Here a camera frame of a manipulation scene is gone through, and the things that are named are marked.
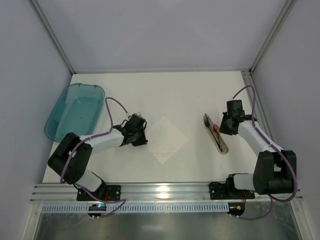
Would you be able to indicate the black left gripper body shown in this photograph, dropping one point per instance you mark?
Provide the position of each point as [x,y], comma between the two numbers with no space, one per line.
[139,139]

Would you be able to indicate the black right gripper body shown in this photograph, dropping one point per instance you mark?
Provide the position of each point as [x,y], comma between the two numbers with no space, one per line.
[225,126]

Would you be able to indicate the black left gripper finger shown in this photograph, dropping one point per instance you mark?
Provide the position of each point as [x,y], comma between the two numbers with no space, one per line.
[142,126]
[140,141]

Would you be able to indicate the iridescent pink spoon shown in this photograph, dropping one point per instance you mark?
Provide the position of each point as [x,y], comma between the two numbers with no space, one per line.
[218,137]

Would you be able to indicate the black fork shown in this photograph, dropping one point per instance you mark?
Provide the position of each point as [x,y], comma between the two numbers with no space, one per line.
[210,126]

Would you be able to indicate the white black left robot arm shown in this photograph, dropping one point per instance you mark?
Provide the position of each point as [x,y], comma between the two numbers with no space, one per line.
[70,158]

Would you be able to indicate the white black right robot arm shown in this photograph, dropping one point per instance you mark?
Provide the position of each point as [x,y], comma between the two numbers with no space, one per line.
[275,170]

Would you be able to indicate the beige oval cutlery tray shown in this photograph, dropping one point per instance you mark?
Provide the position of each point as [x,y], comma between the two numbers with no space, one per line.
[215,143]

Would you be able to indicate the teal transparent plastic bin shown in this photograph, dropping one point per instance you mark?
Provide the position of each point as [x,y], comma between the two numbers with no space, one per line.
[76,111]

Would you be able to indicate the left black controller board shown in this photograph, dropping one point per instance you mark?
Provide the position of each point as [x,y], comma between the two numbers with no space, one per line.
[95,211]

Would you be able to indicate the black controller board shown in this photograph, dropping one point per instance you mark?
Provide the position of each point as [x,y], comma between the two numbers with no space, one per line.
[95,211]
[236,208]

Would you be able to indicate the right black controller board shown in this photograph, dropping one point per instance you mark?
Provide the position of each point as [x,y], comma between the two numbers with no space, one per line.
[236,208]

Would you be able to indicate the aluminium right side rail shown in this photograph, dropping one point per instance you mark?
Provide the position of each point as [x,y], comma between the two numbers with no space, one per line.
[259,112]

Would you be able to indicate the aluminium rail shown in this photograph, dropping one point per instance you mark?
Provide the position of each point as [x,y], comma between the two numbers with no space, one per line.
[172,191]
[259,112]

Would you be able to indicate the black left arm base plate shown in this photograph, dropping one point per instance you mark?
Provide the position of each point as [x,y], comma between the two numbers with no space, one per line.
[112,192]

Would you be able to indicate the white slotted cable duct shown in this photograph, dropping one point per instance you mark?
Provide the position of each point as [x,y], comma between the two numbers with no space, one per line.
[130,208]

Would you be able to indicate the aluminium front rail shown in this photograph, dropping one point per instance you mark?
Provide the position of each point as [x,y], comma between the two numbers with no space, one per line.
[172,191]

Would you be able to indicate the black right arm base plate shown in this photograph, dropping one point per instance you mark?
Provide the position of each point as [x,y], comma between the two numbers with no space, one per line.
[223,191]

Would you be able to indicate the aluminium right corner post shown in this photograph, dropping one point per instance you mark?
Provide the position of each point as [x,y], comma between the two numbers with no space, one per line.
[272,34]

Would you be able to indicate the aluminium corner post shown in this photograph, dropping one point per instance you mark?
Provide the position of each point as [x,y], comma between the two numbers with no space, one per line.
[272,34]
[51,34]

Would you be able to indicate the aluminium left corner post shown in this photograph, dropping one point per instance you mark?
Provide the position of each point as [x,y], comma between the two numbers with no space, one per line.
[51,34]

